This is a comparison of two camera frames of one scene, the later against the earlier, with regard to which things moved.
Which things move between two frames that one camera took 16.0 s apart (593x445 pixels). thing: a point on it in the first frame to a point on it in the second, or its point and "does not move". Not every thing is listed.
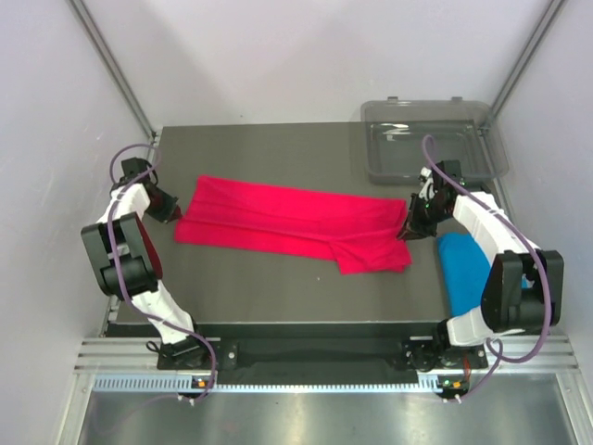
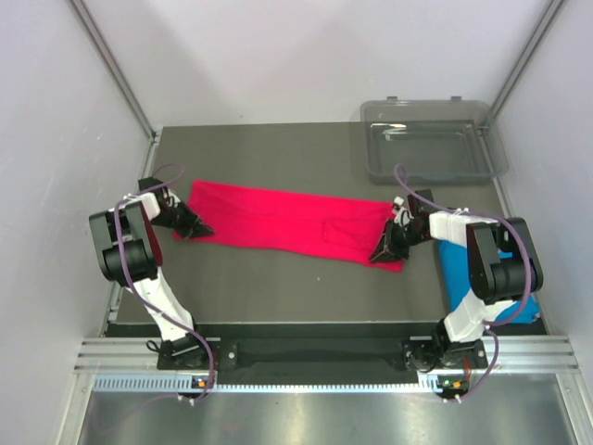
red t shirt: x=359 y=233 does not move
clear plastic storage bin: x=466 y=132 does not move
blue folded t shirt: x=465 y=267 does not move
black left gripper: x=168 y=214 to x=189 y=230
